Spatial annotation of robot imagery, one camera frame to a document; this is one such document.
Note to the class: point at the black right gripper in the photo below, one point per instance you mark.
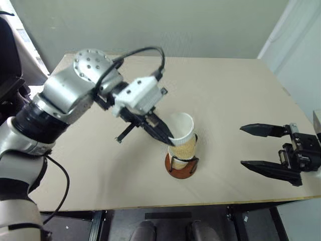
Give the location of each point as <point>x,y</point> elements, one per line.
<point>304,148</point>

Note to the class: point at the beige curtain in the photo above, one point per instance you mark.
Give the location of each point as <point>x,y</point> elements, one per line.
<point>31,57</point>

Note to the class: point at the white paper cup tan sleeve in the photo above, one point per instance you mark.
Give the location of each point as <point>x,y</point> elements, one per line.
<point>183,140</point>
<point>179,165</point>

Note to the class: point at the black metal table frame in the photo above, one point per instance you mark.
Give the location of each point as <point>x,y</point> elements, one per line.
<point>250,221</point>

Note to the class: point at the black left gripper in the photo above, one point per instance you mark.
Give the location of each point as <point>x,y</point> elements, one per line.
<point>134,118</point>

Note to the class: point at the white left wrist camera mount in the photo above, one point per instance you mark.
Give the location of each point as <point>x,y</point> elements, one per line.
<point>140,94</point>

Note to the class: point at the black office chair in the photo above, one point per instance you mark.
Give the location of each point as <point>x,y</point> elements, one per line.
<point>10,62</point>

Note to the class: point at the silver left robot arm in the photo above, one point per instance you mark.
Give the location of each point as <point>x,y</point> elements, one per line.
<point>62,88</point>

